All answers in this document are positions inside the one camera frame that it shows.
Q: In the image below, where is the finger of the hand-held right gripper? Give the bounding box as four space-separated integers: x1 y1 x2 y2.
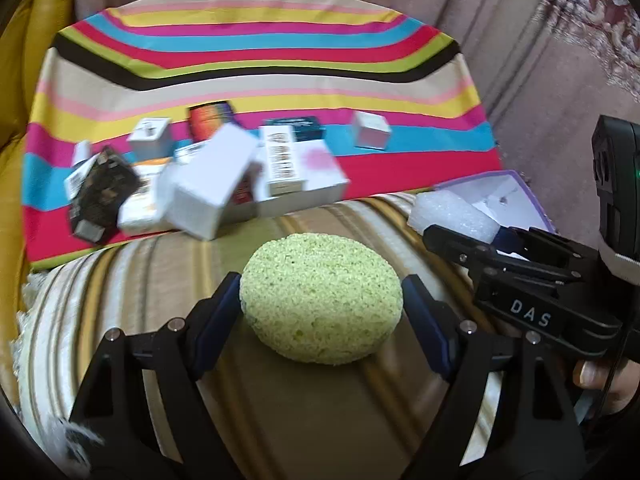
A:
422 224 577 285
499 226 599 272

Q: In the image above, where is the silver cream box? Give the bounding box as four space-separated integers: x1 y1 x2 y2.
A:
172 141 211 163

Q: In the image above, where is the orange and white box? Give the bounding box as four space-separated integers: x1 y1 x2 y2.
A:
117 159 173 236

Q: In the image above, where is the floral patterned fabric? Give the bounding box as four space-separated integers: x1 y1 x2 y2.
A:
540 0 640 93

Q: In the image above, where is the green oval sponge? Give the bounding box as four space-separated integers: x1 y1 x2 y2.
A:
239 232 405 365

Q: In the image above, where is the purple cardboard box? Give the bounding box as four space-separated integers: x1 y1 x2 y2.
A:
415 170 556 241

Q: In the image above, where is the white foam block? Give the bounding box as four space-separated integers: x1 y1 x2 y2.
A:
407 192 501 243

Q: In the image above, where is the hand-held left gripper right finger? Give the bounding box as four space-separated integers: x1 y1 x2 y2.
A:
400 275 586 480

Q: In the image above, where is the beige striped blanket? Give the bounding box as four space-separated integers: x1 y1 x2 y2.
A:
17 192 506 480

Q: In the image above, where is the person's right hand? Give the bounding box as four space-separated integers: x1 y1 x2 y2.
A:
571 359 640 405

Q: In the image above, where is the blue teal box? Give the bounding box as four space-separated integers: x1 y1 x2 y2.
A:
264 116 325 143

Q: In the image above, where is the large plain white box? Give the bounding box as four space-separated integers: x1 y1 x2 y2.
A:
162 124 262 240

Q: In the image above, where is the white cube box saxophone print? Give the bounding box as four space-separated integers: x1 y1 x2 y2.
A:
127 117 172 161

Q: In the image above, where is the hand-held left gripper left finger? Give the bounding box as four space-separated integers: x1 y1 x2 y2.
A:
70 272 246 480

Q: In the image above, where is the plain white cube box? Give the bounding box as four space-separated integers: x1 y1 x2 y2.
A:
351 111 392 151

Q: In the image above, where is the colourful striped cloth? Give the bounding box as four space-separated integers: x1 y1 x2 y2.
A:
22 2 503 266

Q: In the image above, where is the yellow leather sofa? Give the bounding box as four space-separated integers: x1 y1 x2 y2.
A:
0 0 76 411

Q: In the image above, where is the white box red label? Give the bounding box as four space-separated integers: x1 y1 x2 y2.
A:
260 125 307 197

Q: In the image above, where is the black patterned box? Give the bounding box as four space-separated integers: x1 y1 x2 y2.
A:
66 146 142 246

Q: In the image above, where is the white box pink stain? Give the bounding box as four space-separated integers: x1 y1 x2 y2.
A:
220 137 349 223

